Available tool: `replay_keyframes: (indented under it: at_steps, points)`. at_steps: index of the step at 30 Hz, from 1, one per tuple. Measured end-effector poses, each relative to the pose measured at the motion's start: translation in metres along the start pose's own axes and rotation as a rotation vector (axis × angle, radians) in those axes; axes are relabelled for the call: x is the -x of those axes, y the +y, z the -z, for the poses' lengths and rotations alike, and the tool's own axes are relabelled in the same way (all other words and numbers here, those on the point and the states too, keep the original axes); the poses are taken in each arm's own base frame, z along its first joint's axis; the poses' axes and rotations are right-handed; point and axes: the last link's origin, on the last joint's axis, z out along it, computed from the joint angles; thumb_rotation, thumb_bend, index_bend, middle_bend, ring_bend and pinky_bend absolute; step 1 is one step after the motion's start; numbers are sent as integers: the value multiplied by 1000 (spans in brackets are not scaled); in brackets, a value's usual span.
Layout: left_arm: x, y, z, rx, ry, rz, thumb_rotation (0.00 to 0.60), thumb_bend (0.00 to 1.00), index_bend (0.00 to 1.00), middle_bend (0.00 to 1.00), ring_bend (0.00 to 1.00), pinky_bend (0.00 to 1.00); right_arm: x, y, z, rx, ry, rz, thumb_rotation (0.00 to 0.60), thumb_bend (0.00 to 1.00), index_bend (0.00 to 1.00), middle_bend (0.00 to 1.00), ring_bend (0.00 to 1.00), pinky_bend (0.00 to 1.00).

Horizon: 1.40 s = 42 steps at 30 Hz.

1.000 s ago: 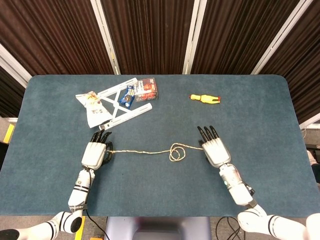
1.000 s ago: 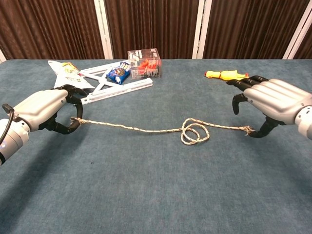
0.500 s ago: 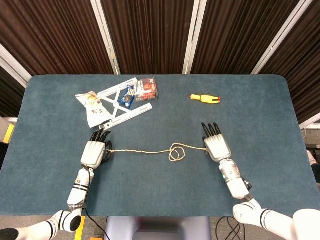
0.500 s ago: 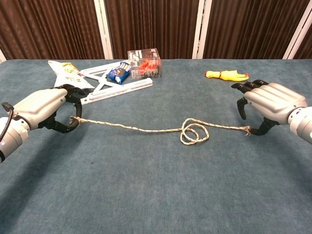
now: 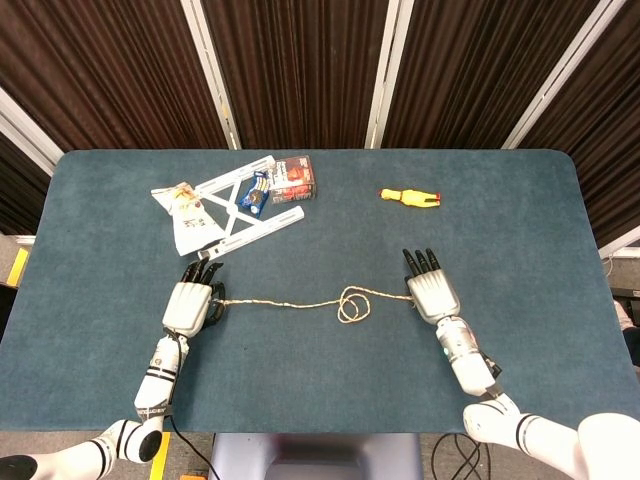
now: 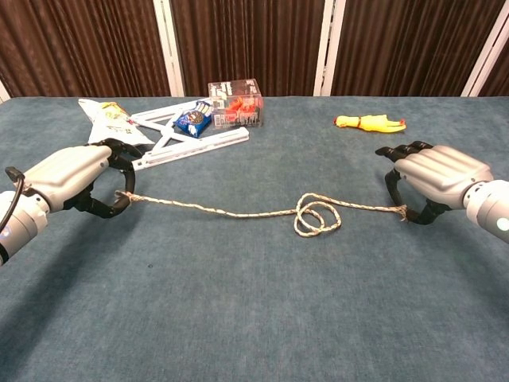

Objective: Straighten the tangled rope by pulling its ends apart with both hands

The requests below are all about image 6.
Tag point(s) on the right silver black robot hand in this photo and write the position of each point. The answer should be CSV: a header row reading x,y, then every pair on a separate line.
x,y
441,175

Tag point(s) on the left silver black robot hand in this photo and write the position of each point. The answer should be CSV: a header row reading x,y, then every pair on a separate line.
x,y
75,175

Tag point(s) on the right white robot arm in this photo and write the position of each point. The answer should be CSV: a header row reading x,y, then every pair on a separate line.
x,y
489,209

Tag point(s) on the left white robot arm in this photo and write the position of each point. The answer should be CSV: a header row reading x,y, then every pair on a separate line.
x,y
18,224

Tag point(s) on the white yellow snack bag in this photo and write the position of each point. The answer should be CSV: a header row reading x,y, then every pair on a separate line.
x,y
111,127

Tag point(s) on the yellow rubber chicken toy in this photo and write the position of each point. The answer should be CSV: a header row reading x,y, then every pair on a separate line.
x,y
371,122

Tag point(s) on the white plastic folding rack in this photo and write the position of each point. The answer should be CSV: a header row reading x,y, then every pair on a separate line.
x,y
191,140

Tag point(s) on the blue cookie packet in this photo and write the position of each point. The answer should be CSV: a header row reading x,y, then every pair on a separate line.
x,y
193,121

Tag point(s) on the clear plastic toy box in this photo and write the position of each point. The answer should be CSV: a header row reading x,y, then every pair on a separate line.
x,y
238,104

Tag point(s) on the brown pleated curtain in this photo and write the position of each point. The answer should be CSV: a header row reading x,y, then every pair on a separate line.
x,y
254,45

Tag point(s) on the white vertical frame post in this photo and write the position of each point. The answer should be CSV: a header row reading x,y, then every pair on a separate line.
x,y
169,47
3,92
486,51
324,47

